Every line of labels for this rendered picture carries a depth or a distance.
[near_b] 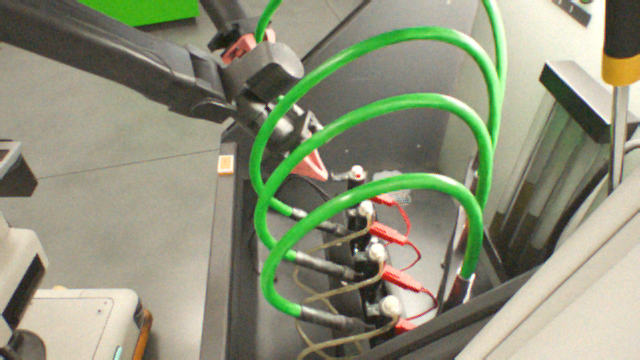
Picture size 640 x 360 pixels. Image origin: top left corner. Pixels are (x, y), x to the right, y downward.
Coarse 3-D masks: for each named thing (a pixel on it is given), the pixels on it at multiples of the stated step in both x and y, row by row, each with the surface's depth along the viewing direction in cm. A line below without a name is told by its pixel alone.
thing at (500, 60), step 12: (276, 0) 62; (492, 0) 54; (264, 12) 64; (492, 12) 55; (264, 24) 65; (492, 24) 56; (504, 36) 57; (504, 48) 58; (504, 60) 59; (504, 72) 60; (504, 84) 61
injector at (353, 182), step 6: (348, 174) 70; (348, 180) 70; (354, 180) 69; (360, 180) 69; (348, 186) 71; (354, 186) 70; (360, 204) 74; (348, 222) 78; (354, 222) 77; (348, 228) 79; (354, 246) 82
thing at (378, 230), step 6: (372, 228) 65; (378, 228) 65; (384, 228) 65; (372, 234) 66; (378, 234) 65; (384, 234) 64; (390, 234) 64; (396, 234) 64; (390, 240) 64; (396, 240) 64; (402, 240) 64
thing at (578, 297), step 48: (624, 192) 24; (576, 240) 27; (624, 240) 24; (528, 288) 30; (576, 288) 27; (624, 288) 23; (480, 336) 34; (528, 336) 30; (576, 336) 26; (624, 336) 23
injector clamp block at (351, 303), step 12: (372, 204) 82; (336, 216) 80; (324, 240) 83; (372, 240) 76; (336, 252) 74; (348, 252) 74; (348, 264) 72; (336, 288) 69; (336, 300) 68; (348, 300) 67; (360, 300) 68; (348, 312) 66; (360, 312) 66; (336, 336) 72; (348, 336) 63; (336, 348) 74; (348, 348) 62
